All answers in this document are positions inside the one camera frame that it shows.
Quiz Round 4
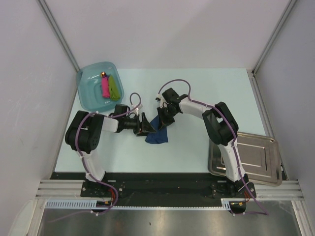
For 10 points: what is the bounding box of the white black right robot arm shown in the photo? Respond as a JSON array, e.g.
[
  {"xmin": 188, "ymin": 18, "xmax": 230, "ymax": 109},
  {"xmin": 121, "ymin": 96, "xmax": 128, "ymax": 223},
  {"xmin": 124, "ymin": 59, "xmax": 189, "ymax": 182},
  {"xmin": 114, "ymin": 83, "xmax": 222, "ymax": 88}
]
[{"xmin": 156, "ymin": 88, "xmax": 245, "ymax": 197}]

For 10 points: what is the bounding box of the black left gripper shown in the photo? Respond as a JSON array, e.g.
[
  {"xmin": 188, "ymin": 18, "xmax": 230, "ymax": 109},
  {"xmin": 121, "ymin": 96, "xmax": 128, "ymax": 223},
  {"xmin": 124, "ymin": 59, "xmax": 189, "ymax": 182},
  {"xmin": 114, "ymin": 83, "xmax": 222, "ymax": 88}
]
[{"xmin": 122, "ymin": 113, "xmax": 156, "ymax": 137}]

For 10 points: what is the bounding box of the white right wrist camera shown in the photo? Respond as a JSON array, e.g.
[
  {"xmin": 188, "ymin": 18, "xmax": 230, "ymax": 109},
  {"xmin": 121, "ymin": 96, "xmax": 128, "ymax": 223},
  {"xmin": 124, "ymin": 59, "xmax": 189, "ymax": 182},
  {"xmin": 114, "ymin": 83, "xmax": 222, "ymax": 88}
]
[{"xmin": 156, "ymin": 94, "xmax": 168, "ymax": 108}]

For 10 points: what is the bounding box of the stainless steel tray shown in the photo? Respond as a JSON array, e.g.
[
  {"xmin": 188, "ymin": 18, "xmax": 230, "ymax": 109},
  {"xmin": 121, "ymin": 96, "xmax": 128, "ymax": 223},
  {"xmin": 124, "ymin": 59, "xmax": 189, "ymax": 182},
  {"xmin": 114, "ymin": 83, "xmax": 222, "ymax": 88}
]
[{"xmin": 208, "ymin": 131, "xmax": 283, "ymax": 186}]

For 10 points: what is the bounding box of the pink rolled napkin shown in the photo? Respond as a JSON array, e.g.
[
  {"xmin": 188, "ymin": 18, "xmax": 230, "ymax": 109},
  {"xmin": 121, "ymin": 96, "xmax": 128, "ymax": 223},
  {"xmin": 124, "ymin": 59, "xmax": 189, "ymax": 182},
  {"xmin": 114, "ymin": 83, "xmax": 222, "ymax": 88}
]
[{"xmin": 101, "ymin": 77, "xmax": 110, "ymax": 98}]

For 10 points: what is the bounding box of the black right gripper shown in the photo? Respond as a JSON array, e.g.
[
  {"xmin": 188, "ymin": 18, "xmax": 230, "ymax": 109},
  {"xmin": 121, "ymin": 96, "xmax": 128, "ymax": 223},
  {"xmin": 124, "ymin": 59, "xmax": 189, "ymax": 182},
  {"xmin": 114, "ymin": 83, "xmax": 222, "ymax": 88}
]
[{"xmin": 157, "ymin": 107, "xmax": 178, "ymax": 131}]

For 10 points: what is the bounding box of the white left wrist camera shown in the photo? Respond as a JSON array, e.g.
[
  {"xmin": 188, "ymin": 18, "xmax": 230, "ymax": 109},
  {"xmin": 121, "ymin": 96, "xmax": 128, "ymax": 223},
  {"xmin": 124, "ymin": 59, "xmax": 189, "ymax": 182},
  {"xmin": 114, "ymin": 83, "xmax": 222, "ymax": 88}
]
[{"xmin": 132, "ymin": 104, "xmax": 143, "ymax": 115}]

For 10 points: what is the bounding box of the dark blue paper napkin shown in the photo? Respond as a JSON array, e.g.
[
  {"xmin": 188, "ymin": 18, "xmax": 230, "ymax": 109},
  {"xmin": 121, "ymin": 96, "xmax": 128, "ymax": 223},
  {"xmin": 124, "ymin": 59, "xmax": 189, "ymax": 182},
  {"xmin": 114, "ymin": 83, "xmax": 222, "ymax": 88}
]
[{"xmin": 145, "ymin": 116, "xmax": 168, "ymax": 145}]

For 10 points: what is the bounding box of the green rolled napkin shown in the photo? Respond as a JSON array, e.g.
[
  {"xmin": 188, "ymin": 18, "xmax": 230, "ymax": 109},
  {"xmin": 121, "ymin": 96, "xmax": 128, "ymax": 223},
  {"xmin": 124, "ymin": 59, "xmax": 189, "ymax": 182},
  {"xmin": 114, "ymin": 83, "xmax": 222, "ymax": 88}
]
[{"xmin": 108, "ymin": 75, "xmax": 121, "ymax": 101}]

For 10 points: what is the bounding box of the light blue cable duct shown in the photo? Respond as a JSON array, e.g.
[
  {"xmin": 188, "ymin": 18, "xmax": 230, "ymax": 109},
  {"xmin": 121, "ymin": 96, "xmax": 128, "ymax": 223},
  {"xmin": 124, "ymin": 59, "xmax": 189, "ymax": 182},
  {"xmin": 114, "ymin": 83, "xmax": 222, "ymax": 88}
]
[{"xmin": 46, "ymin": 200, "xmax": 231, "ymax": 211}]

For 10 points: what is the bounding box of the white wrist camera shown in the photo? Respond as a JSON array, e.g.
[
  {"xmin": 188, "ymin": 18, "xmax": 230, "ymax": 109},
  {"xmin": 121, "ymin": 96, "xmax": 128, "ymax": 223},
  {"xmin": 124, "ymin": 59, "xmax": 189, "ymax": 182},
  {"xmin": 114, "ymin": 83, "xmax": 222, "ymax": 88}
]
[
  {"xmin": 132, "ymin": 104, "xmax": 143, "ymax": 115},
  {"xmin": 156, "ymin": 94, "xmax": 168, "ymax": 108}
]

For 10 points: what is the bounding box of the aluminium rail frame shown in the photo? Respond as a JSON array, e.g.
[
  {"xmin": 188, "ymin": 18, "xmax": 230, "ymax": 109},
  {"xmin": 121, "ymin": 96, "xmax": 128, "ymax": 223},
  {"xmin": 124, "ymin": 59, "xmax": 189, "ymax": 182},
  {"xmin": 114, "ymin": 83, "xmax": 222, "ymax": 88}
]
[{"xmin": 38, "ymin": 68, "xmax": 315, "ymax": 236}]

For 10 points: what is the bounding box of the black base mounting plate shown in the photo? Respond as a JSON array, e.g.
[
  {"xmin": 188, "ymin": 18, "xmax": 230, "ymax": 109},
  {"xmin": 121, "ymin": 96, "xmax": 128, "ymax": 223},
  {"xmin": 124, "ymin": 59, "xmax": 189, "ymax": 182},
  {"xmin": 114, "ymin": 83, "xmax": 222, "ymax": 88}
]
[{"xmin": 50, "ymin": 172, "xmax": 256, "ymax": 208}]

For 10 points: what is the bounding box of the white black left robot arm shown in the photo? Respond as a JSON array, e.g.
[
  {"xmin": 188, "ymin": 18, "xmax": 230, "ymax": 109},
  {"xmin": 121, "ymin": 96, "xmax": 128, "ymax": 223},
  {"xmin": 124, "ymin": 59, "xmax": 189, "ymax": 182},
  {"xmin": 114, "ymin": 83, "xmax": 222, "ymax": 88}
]
[{"xmin": 65, "ymin": 104, "xmax": 156, "ymax": 197}]

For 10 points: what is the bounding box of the translucent blue plastic bin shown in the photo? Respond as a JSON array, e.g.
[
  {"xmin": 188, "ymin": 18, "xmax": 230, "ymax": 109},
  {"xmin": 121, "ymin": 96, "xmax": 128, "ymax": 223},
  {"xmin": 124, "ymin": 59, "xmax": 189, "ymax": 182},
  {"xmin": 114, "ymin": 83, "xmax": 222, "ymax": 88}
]
[{"xmin": 76, "ymin": 61, "xmax": 124, "ymax": 112}]

